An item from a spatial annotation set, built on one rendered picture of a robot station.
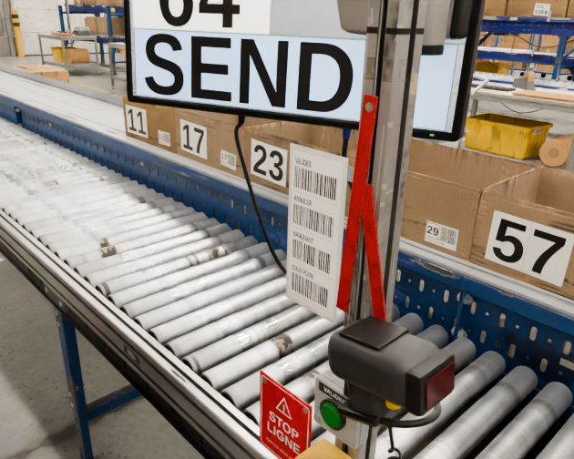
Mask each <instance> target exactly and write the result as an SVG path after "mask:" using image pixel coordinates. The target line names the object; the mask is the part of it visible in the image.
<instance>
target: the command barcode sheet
mask: <svg viewBox="0 0 574 459"><path fill-rule="evenodd" d="M348 160H349V158H344V157H340V156H337V155H334V154H330V153H327V152H323V151H320V150H317V149H313V148H307V147H304V146H300V145H296V144H293V143H291V145H290V177H289V210H288V243H287V276H286V297H287V298H289V299H290V300H292V301H295V302H297V303H298V304H300V305H302V306H303V307H304V308H306V309H308V310H310V311H312V312H314V313H316V314H318V315H320V316H321V317H323V318H325V319H326V320H328V321H330V322H332V323H334V324H335V325H336V324H337V314H338V308H337V307H336V302H337V294H338V288H339V280H340V274H341V262H342V249H343V225H344V212H345V199H346V186H347V181H350V182H353V178H354V168H352V167H348Z"/></svg>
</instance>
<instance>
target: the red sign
mask: <svg viewBox="0 0 574 459"><path fill-rule="evenodd" d="M312 419H313V408H312V407H311V405H309V404H308V403H306V402H305V401H303V400H302V399H301V398H299V397H298V396H297V395H295V394H294V393H292V392H291V391H289V390H288V389H287V388H285V387H284V386H282V385H281V384H280V383H278V382H277V381H275V380H274V379H273V378H272V377H271V376H269V375H268V374H267V373H265V372H264V371H260V443H261V444H263V445H264V446H265V447H266V448H267V449H268V450H270V451H271V452H272V453H273V454H274V455H275V456H277V457H278V458H279V459H294V458H295V457H296V456H298V455H299V454H301V453H302V452H304V451H305V450H307V449H308V448H309V447H311V436H312Z"/></svg>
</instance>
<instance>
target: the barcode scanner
mask: <svg viewBox="0 0 574 459"><path fill-rule="evenodd" d="M328 358H329V365H330V369H331V371H332V373H333V374H334V375H336V376H337V377H339V378H341V379H343V380H345V381H346V382H347V387H348V393H349V397H350V399H348V400H347V401H345V402H344V403H342V404H341V405H339V407H338V408H337V412H338V413H339V414H340V415H341V416H343V417H346V418H349V419H351V420H354V421H357V422H359V423H363V424H366V425H369V426H372V427H377V426H379V425H380V424H381V418H383V417H384V418H388V419H389V418H390V417H391V416H392V415H394V414H395V413H397V412H398V411H399V409H400V408H401V407H405V409H406V410H407V411H408V412H409V413H411V414H413V415H415V416H424V415H425V414H426V413H427V412H429V411H430V410H431V409H432V408H434V407H435V406H436V405H437V404H438V403H440V402H441V401H442V400H444V399H445V398H446V397H447V396H448V395H449V394H450V393H451V392H452V391H453V390H454V389H455V356H454V354H453V353H452V352H450V351H447V350H444V349H438V348H437V347H436V345H435V344H433V343H432V342H430V341H428V340H425V339H422V338H420V337H417V336H414V335H412V334H409V330H408V329H407V328H404V327H401V326H398V325H395V324H393V323H391V322H388V321H383V320H380V319H378V318H375V317H373V316H368V317H367V318H365V319H360V320H357V321H354V322H352V323H351V324H349V325H347V326H345V327H343V328H342V329H341V330H339V331H336V332H335V333H334V334H333V335H332V336H331V337H330V339H329V342H328Z"/></svg>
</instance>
